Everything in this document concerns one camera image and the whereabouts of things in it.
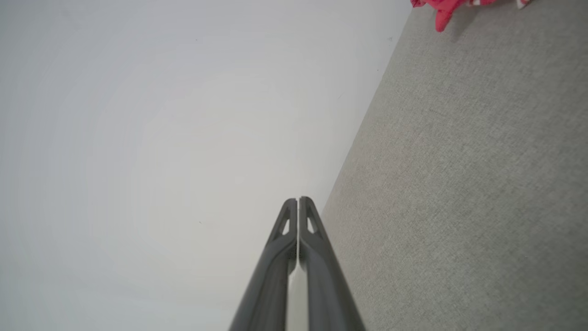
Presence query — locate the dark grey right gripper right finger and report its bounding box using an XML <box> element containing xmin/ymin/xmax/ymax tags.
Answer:
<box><xmin>298</xmin><ymin>196</ymin><xmax>367</xmax><ymax>331</ymax></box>

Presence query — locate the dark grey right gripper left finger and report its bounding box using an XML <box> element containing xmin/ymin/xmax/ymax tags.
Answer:
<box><xmin>229</xmin><ymin>198</ymin><xmax>299</xmax><ymax>331</ymax></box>

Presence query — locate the red and white basketball jersey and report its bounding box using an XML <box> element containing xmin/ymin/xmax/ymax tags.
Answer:
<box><xmin>410</xmin><ymin>0</ymin><xmax>533</xmax><ymax>33</ymax></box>

